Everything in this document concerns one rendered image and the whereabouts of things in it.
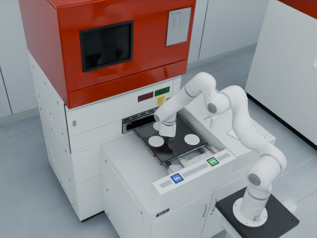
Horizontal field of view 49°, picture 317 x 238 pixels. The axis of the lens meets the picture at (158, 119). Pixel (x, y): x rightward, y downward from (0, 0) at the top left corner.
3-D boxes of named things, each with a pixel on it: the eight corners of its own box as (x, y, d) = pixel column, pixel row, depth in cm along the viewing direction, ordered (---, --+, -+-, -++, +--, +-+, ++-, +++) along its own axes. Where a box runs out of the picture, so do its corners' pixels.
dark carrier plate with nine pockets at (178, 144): (133, 129, 235) (133, 128, 234) (175, 114, 250) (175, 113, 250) (162, 162, 214) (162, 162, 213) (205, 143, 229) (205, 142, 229)
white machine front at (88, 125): (70, 152, 225) (63, 103, 199) (174, 114, 261) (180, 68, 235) (71, 156, 223) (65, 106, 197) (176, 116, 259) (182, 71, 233)
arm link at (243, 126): (260, 185, 173) (277, 169, 182) (278, 181, 163) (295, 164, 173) (207, 98, 175) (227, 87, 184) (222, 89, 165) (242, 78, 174)
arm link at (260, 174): (274, 191, 183) (288, 160, 168) (254, 211, 172) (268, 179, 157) (254, 178, 189) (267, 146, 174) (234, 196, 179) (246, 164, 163)
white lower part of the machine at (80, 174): (49, 168, 319) (35, 96, 266) (128, 138, 356) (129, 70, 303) (80, 227, 276) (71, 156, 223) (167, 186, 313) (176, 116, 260)
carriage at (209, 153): (166, 172, 213) (167, 169, 212) (212, 151, 230) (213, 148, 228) (174, 181, 209) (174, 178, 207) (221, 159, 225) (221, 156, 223)
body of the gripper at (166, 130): (159, 123, 212) (158, 136, 219) (176, 125, 211) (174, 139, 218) (161, 115, 217) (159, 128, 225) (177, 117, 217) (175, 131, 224)
